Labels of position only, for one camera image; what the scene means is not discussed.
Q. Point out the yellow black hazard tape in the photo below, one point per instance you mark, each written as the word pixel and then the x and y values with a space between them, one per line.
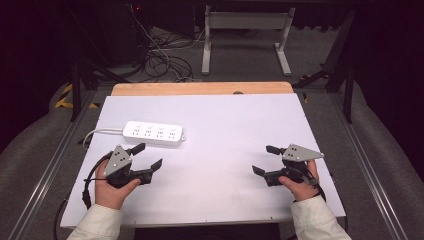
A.
pixel 65 100

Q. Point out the aluminium floor rail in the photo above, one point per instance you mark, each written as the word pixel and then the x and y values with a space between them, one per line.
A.
pixel 370 173
pixel 43 180

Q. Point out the white board table cover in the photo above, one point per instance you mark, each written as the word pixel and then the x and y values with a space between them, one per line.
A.
pixel 216 140

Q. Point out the white power strip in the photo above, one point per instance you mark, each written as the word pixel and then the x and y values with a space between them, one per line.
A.
pixel 153 133

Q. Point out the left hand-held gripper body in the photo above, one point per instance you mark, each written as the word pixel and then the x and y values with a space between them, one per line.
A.
pixel 116 160

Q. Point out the white metal desk frame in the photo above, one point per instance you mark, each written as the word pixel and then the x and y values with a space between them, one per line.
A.
pixel 246 20

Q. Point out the black metal stand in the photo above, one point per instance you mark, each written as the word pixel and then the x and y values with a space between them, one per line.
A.
pixel 348 93
pixel 76 90

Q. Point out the wooden table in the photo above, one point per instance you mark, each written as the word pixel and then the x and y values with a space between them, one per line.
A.
pixel 200 88

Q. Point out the person's right hand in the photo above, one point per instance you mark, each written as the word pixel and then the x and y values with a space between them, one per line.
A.
pixel 301 191

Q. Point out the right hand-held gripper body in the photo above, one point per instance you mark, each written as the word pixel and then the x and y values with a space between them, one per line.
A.
pixel 298 154

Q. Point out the person's left hand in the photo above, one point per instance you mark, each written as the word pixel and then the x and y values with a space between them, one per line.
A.
pixel 106 195

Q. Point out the person's dark lap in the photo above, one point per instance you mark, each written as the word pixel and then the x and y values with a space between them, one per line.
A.
pixel 206 232

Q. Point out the black computer case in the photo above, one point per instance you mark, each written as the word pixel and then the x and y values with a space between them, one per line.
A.
pixel 128 30

